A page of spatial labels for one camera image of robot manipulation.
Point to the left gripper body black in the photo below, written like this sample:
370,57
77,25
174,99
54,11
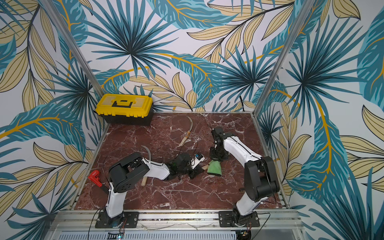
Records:
189,171

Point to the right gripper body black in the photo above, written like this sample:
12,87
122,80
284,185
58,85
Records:
217,153

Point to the green rag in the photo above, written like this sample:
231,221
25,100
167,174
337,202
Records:
215,168

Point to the sickle labelled handle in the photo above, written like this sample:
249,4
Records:
188,133

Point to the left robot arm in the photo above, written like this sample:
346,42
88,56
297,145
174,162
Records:
124,175

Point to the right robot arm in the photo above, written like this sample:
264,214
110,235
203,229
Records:
260,175

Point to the yellow black toolbox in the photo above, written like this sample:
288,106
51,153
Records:
126,109

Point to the red clamp tool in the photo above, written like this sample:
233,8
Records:
94,177

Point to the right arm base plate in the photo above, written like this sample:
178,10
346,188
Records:
232,219

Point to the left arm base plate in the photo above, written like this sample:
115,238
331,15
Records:
126,220

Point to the aluminium front rail frame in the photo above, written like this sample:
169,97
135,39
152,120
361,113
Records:
274,224

